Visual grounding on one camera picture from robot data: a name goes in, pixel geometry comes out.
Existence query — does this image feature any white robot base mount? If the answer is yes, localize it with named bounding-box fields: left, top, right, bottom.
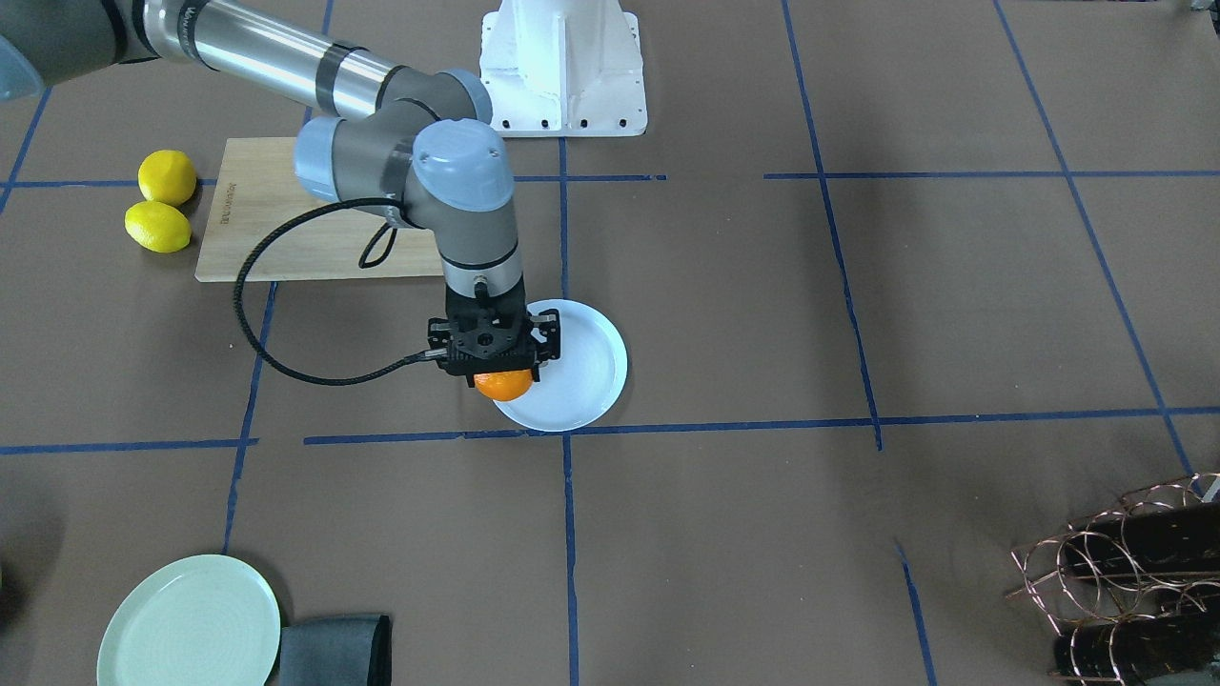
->
left=479, top=1, right=649, bottom=138

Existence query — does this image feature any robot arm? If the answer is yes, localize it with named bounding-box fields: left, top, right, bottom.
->
left=1, top=1, right=561, bottom=391

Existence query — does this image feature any wooden cutting board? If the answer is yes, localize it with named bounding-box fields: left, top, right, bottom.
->
left=194, top=137, right=449, bottom=284

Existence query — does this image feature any light blue plate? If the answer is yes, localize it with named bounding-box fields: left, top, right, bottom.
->
left=494, top=299, right=630, bottom=433

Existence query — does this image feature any yellow lemon upper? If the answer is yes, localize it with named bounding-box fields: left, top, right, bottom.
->
left=124, top=200, right=193, bottom=253

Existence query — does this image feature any grey folded cloth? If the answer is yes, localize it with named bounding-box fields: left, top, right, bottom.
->
left=277, top=614, right=393, bottom=685

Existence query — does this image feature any orange mandarin fruit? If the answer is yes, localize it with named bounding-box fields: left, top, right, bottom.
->
left=472, top=370, right=536, bottom=402

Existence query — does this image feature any yellow lemon lower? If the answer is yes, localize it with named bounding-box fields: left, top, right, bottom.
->
left=135, top=151, right=199, bottom=208

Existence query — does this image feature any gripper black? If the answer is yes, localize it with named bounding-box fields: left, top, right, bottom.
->
left=426, top=291, right=561, bottom=388

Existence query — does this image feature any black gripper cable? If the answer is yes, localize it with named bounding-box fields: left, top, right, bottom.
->
left=233, top=198, right=449, bottom=387

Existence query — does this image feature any light green plate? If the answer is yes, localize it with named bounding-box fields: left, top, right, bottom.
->
left=95, top=555, right=281, bottom=685

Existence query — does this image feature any copper wire bottle rack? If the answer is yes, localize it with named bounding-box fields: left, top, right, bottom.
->
left=1010, top=474, right=1219, bottom=685

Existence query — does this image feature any yellow lemon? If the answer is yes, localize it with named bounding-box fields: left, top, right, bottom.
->
left=124, top=200, right=193, bottom=253
left=135, top=151, right=199, bottom=208

